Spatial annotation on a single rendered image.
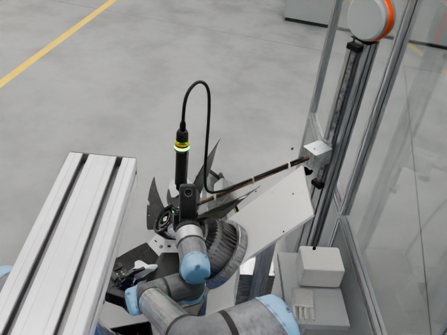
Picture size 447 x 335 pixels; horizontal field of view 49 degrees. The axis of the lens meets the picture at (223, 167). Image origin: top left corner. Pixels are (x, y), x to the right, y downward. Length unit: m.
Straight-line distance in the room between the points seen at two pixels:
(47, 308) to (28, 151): 3.71
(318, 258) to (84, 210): 1.54
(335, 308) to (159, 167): 2.26
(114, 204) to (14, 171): 3.44
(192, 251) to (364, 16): 0.94
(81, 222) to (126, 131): 3.76
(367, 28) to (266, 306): 1.03
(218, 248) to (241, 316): 0.77
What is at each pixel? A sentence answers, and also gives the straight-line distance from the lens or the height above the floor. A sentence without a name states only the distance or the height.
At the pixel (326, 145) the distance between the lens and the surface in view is 1.91.
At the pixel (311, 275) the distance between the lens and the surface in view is 2.01.
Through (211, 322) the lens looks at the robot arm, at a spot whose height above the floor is 1.62.
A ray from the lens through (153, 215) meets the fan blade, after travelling 2.00.
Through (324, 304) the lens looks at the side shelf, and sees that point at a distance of 2.04.
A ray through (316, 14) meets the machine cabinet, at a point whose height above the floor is 0.16.
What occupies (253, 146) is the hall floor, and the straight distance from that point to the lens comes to 4.24.
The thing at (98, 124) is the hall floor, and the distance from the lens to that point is 4.44.
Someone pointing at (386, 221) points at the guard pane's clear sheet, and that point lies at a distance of 1.80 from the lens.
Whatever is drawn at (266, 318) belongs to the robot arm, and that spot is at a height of 1.63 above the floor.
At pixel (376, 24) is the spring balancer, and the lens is 1.69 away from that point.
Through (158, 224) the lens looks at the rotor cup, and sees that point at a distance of 1.74.
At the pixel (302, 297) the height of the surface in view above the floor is 0.88.
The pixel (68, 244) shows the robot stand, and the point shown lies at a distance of 0.55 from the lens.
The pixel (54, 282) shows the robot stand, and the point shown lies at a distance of 0.52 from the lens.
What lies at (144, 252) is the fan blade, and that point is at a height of 1.08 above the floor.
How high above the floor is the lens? 2.43
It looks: 38 degrees down
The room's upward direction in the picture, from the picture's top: 6 degrees clockwise
